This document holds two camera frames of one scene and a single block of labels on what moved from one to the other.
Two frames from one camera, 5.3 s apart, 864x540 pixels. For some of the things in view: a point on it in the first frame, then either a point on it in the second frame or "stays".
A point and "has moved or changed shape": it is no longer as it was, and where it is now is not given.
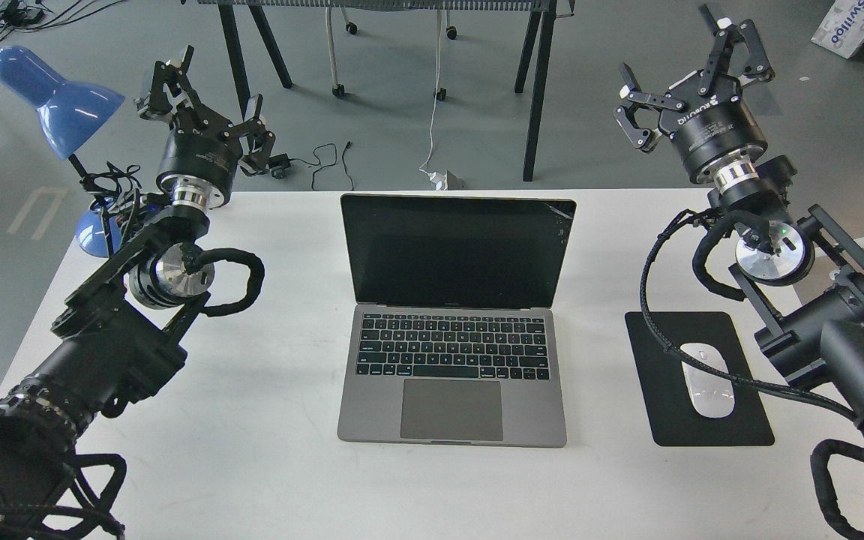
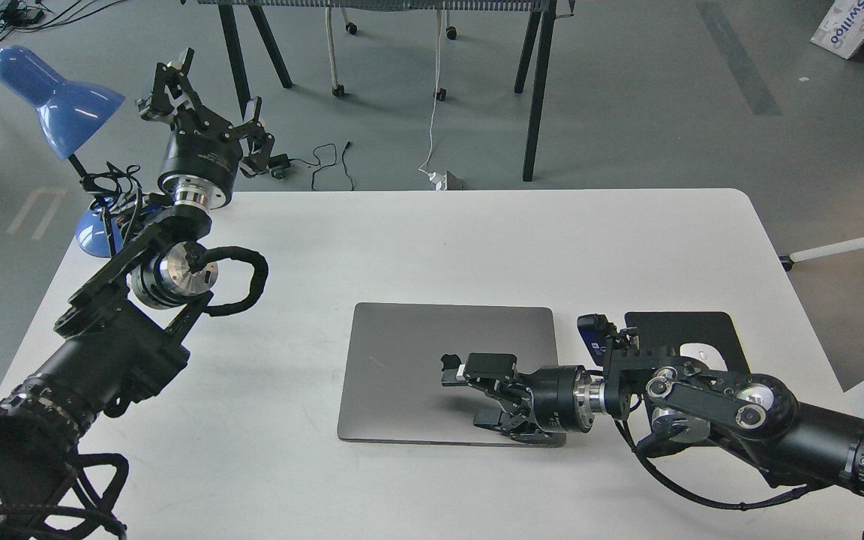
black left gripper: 201,159 stays
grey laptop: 454,342 has moved or changed shape
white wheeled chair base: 338,89 stays
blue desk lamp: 69,112 stays
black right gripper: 715,130 -> 562,397
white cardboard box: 848,25 stays
